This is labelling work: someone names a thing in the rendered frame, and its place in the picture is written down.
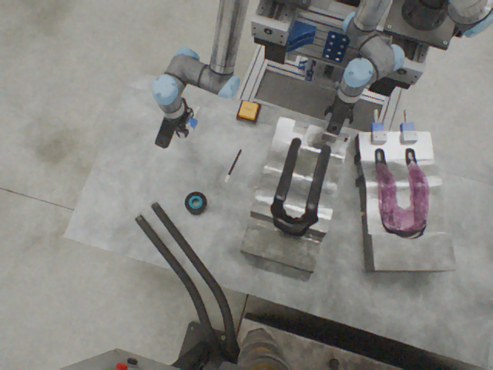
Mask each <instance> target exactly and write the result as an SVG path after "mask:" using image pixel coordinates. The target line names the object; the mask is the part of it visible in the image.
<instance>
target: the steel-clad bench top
mask: <svg viewBox="0 0 493 370"><path fill-rule="evenodd" d="M156 78H157V76H151V75H149V74H145V73H142V72H137V71H132V73H131V75H130V77H129V80H128V82H127V84H126V87H125V89H124V92H123V94H122V97H121V100H120V101H119V105H118V106H117V109H116V111H115V114H114V116H113V118H112V122H111V123H110V125H109V128H108V131H107V133H106V136H105V138H104V140H103V142H102V145H101V147H100V150H99V153H98V155H97V157H96V161H95V163H94V165H93V168H92V170H91V173H90V174H89V178H88V180H87V182H86V185H85V187H84V190H83V192H82V195H81V197H80V199H79V202H78V204H77V206H76V208H75V209H74V212H73V214H72V217H71V219H70V221H69V224H68V226H67V228H66V231H65V234H64V236H63V237H67V238H69V239H72V240H75V241H79V242H83V243H85V244H90V245H92V246H95V247H100V248H102V249H105V250H108V251H112V252H115V253H117V254H122V255H125V256H127V257H131V258H135V259H137V260H140V261H145V262H148V263H151V264H155V265H157V266H160V267H164V268H167V269H170V270H173V269H172V268H171V266H170V265H169V264H168V262H167V261H166V259H165V258H164V257H163V256H162V255H161V253H160V252H159V251H158V249H157V248H156V246H155V245H154V244H153V242H152V241H151V240H150V239H149V238H148V237H147V235H146V234H145V232H144V231H143V229H142V228H141V227H140V226H139V225H138V224H137V222H136V221H134V219H133V217H134V215H136V214H142V216H143V217H144V218H145V219H146V221H147V222H148V224H149V225H150V226H151V228H152V229H153V230H154V231H155V232H156V234H157V235H158V236H159V238H160V239H161V240H162V241H163V243H164V244H165V245H166V246H167V247H168V249H169V250H170V252H171V253H172V254H173V256H174V257H175V258H176V259H177V260H178V262H179V263H180V264H181V265H182V267H183V268H184V269H185V271H186V272H187V274H188V275H189V276H192V277H195V278H199V279H202V280H203V278H202V277H201V275H200V274H199V272H198V271H197V270H196V269H195V267H194V266H193V264H192V263H191V262H190V260H189V258H188V257H187V256H186V255H185V254H184V252H183V251H182V249H181V248H180V246H179V245H178V244H177V243H176V241H175V240H174V238H173V237H172V235H171V234H170V233H169V231H168V230H167V229H166V227H165V226H164V225H163V223H162V222H161V220H160V219H159V218H158V217H157V215H156V214H155V212H154V211H153V209H152V208H151V206H150V204H151V203H152V202H153V201H157V202H158V204H159V205H160V206H161V208H162V209H163V210H164V211H165V213H166V214H167V216H168V217H169V218H170V220H171V221H172V222H173V223H174V225H175V226H176V228H177V229H178V230H179V232H180V233H181V234H182V235H183V237H184V238H185V240H186V241H187V243H188V244H189V245H190V246H191V248H192V249H193V250H194V252H195V253H196V255H197V256H198V257H199V259H200V260H201V261H202V262H203V264H204V265H205V266H206V268H207V269H208V271H209V272H210V273H211V274H212V276H213V277H214V278H215V280H216V282H217V283H218V284H219V285H222V286H224V287H227V288H232V289H234V290H237V291H242V292H245V293H247V294H251V295H255V296H257V297H260V298H264V299H267V300H270V301H272V302H274V303H277V304H281V305H284V306H287V307H289V308H294V309H297V310H299V311H304V312H306V313H309V314H312V315H316V316H319V317H322V318H326V319H329V320H331V321H335V322H340V323H342V324H345V325H349V326H352V327H355V328H359V329H362V330H365V331H369V332H371V333H375V334H377V335H381V336H384V337H387V338H391V339H394V340H396V341H399V342H402V343H405V344H407V345H412V346H414V347H417V348H421V349H424V350H427V351H430V352H434V353H437V354H439V355H443V356H448V357H450V358H454V359H457V360H460V361H463V362H465V363H467V364H469V365H474V366H477V367H479V368H485V369H487V370H493V166H489V165H485V164H483V163H477V162H474V161H471V160H466V159H462V158H460V157H456V156H451V155H448V154H445V153H442V152H438V151H436V150H433V157H434V164H435V166H436V168H437V170H438V172H439V173H440V175H441V179H442V181H443V184H444V221H445V227H446V233H449V234H452V239H453V245H454V257H455V263H456V268H457V270H456V271H448V272H442V273H404V272H366V264H365V253H364V235H363V226H362V225H361V216H358V215H357V213H358V212H360V211H361V206H360V196H359V187H357V188H356V185H355V180H356V179H357V178H358V176H357V164H355V165H354V156H356V147H355V136H356V135H357V134H358V133H361V132H363V131H360V130H356V129H351V128H348V127H345V126H344V127H342V128H341V130H340V133H345V134H348V135H350V138H349V141H348V144H347V150H346V154H345V157H344V162H343V166H342V169H341V172H340V177H339V180H338V184H337V189H336V193H335V198H334V206H333V210H332V214H331V219H330V224H329V227H328V231H327V234H326V235H325V236H324V238H323V240H322V244H321V247H320V252H319V255H318V259H317V264H316V267H315V271H314V273H308V272H306V271H302V270H298V269H296V268H293V267H288V266H286V265H282V264H278V263H276V262H272V261H268V260H265V259H263V258H260V257H255V256H253V255H249V254H245V253H243V252H241V251H240V248H241V246H242V243H243V239H244V236H245V233H246V230H247V226H248V223H249V220H250V212H251V208H252V206H253V201H254V198H255V196H256V193H257V191H256V190H254V189H253V188H254V187H258V186H259V184H260V180H261V178H262V176H263V172H264V169H265V166H266V163H267V158H268V156H269V152H270V148H271V145H272V142H273V138H274V134H275V132H276V129H277V124H278V122H279V119H280V116H282V117H285V118H288V119H293V120H296V123H302V124H304V125H308V124H310V125H314V126H319V127H322V128H325V129H326V127H327V124H328V122H325V121H322V120H319V119H314V118H311V117H308V116H302V115H300V114H296V113H291V112H288V111H285V110H282V109H277V108H273V107H270V106H265V105H262V104H261V105H262V108H261V111H260V115H259V117H258V120H257V124H256V125H255V124H252V123H247V122H244V121H241V120H237V119H236V113H237V110H238V108H239V105H240V101H242V99H238V98H235V97H233V98H231V99H226V98H223V97H220V96H217V95H215V94H213V93H211V92H207V91H206V90H203V89H200V88H197V87H195V86H189V85H186V88H185V89H184V90H183V93H182V94H181V97H183V98H185V99H186V103H187V106H188V107H190V108H193V112H194V111H195V110H196V108H197V106H200V109H199V111H198V113H197V114H196V116H195V118H194V119H197V124H196V126H195V128H194V130H193V131H194V134H193V136H192V138H191V140H187V139H185V138H182V139H181V138H179V137H178V136H176V135H175V134H173V138H172V139H171V142H170V144H169V147H167V148H165V149H163V148H162V147H160V146H157V145H156V144H155V140H156V137H157V134H158V132H159V128H160V126H161V124H162V121H163V117H164V115H163V113H162V111H161V109H160V107H159V105H158V103H157V101H156V100H155V99H154V96H153V91H152V83H153V80H154V79H156ZM274 117H275V118H274ZM240 149H242V152H241V155H240V158H239V159H238V160H237V162H236V164H235V166H234V168H233V170H232V172H231V174H230V177H229V179H228V181H227V182H226V183H225V182H224V180H225V179H226V176H227V174H228V173H229V171H230V168H231V166H232V164H233V161H234V160H235V158H236V155H237V153H238V152H239V151H240ZM192 192H200V193H202V194H203V195H204V196H205V198H206V200H207V203H208V205H207V209H206V211H205V212H204V213H203V214H200V215H192V214H191V213H189V211H188V210H187V209H186V207H185V199H186V197H187V195H189V194H190V193H192Z"/></svg>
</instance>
